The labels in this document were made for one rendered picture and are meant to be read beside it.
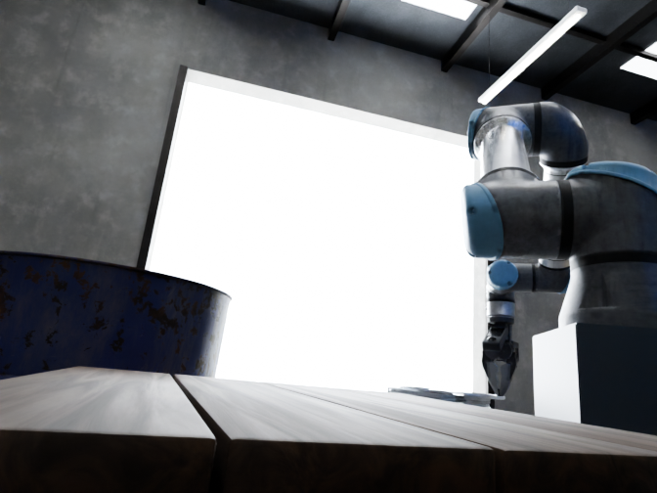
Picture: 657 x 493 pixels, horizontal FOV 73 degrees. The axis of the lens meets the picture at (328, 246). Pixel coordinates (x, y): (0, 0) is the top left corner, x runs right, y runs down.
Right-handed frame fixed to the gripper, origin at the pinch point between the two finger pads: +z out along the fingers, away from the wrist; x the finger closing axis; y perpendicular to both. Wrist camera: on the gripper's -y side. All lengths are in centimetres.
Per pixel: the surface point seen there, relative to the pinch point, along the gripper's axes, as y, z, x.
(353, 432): -114, 0, -26
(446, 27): 277, -394, 131
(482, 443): -110, 0, -29
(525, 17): 297, -388, 50
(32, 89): -7, -231, 428
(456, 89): 343, -357, 143
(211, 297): -82, -11, 22
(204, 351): -81, -2, 23
